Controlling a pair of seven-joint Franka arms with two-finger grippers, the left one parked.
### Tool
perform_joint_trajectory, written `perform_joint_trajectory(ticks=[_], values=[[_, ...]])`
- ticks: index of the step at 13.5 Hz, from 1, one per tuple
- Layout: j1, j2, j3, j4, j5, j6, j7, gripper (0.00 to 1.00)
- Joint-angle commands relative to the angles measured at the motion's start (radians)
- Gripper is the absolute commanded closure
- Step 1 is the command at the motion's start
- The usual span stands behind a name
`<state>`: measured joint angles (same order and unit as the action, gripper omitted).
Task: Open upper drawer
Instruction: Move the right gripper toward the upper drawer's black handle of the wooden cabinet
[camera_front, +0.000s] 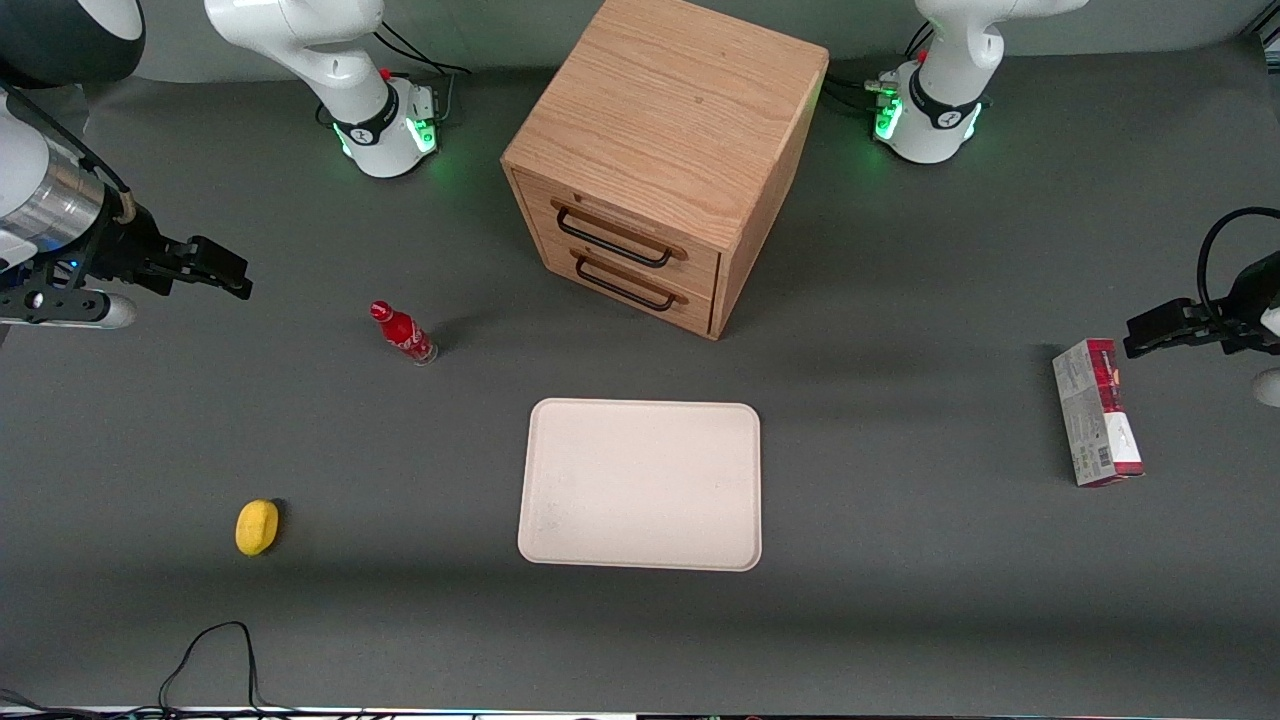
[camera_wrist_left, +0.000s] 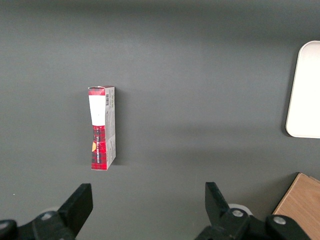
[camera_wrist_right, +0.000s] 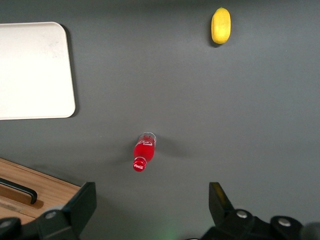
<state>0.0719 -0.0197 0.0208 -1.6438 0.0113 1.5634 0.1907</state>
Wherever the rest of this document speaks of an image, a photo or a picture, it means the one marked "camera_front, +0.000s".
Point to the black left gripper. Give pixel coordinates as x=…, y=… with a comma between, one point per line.
x=1251, y=300

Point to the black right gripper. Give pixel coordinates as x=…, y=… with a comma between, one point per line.
x=118, y=246

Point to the deep wooden drawer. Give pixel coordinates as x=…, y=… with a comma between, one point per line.
x=690, y=265

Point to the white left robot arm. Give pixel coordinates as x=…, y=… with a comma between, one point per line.
x=950, y=70

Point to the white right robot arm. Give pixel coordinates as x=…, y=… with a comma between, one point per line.
x=330, y=60

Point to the shallow-front wooden drawer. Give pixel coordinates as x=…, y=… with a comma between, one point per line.
x=690, y=308

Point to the oak wooden drawer cabinet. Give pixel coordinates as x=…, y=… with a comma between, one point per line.
x=680, y=100

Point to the grey and red carton box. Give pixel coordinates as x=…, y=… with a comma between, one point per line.
x=1090, y=420

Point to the red cola bottle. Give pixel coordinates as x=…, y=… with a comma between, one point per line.
x=403, y=333

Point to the yellow lemon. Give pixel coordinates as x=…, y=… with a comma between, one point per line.
x=256, y=527

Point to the beige plastic tray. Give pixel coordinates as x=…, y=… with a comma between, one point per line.
x=640, y=485

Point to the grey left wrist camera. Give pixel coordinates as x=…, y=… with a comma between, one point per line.
x=1270, y=386

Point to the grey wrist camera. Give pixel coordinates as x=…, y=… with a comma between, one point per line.
x=70, y=308
x=1270, y=386

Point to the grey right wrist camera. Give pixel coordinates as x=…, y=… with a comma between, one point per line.
x=70, y=308

